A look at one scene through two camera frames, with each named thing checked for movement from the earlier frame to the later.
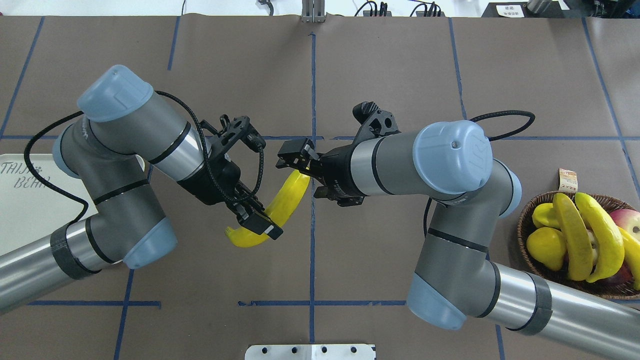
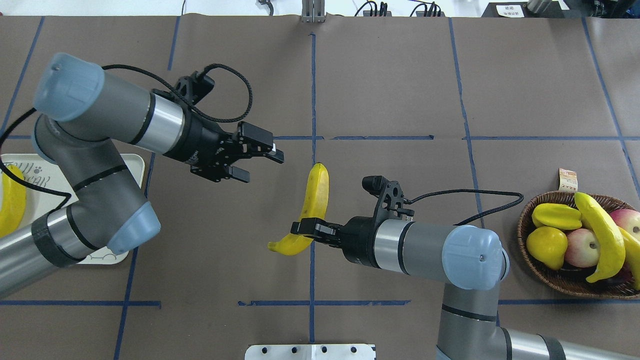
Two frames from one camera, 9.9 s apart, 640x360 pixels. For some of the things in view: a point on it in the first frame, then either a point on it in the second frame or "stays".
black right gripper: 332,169 -> 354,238
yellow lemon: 548,246 stays
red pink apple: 628,220 stays
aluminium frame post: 313,11 stays
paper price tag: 568,180 stays
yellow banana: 283,207 -> 13,213
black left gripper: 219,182 -> 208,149
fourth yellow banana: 632,256 stays
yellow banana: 578,247 -> 314,206
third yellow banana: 608,236 stays
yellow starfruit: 544,214 stays
